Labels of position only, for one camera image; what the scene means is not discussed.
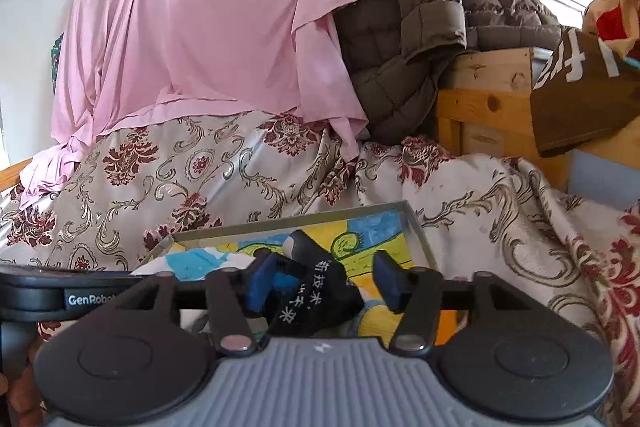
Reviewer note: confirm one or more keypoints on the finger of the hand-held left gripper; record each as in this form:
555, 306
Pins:
289, 288

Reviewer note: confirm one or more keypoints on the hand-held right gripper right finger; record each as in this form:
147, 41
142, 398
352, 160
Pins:
387, 279

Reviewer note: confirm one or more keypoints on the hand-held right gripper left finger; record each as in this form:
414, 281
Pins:
260, 282

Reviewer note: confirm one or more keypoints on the black sock with white print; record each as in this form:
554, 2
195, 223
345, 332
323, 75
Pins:
320, 292

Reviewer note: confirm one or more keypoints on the grey tray with cartoon lining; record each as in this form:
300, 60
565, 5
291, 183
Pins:
380, 232

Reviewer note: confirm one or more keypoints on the person's left hand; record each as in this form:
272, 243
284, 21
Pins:
22, 387

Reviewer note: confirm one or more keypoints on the floral blanket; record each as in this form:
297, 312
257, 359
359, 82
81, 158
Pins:
500, 207

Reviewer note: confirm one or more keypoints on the pale blue board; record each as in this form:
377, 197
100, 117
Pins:
600, 179

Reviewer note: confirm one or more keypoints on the pink bedsheet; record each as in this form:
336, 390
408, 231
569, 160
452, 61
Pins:
200, 32

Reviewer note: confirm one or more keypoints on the wooden bed rail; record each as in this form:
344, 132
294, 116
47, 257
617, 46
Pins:
12, 174

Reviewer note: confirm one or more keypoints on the wooden bed frame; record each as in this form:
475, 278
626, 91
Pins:
490, 107

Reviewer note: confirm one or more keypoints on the wall poster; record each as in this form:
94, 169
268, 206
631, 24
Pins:
56, 57

